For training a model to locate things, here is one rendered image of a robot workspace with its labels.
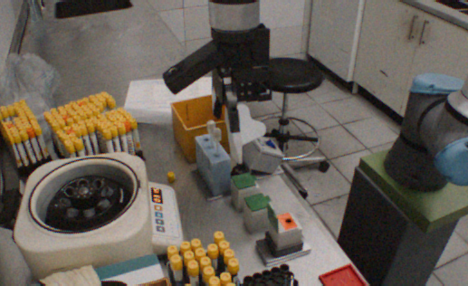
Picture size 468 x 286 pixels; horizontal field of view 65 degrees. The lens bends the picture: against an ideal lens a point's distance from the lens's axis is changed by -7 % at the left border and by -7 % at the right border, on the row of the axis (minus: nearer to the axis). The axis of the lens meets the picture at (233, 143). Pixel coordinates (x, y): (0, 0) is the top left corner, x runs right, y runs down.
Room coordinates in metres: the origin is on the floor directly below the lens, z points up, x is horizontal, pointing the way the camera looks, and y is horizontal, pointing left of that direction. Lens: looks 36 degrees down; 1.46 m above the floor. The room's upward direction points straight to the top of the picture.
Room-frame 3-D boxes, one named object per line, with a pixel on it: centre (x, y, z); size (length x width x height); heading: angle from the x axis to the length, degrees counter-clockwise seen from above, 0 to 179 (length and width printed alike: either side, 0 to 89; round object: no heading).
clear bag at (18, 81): (0.92, 0.59, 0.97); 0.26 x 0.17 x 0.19; 40
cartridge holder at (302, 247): (0.48, -0.09, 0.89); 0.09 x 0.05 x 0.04; 110
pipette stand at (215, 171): (0.66, 0.04, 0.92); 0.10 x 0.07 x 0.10; 24
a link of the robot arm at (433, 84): (0.67, -0.42, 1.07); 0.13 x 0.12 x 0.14; 177
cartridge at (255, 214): (0.54, -0.05, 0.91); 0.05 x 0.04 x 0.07; 112
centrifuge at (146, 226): (0.51, 0.25, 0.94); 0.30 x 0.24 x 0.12; 103
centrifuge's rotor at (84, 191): (0.50, 0.27, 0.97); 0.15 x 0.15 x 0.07
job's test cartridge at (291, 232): (0.48, -0.09, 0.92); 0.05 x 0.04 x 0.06; 110
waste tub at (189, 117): (0.82, 0.07, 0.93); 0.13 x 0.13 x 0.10; 24
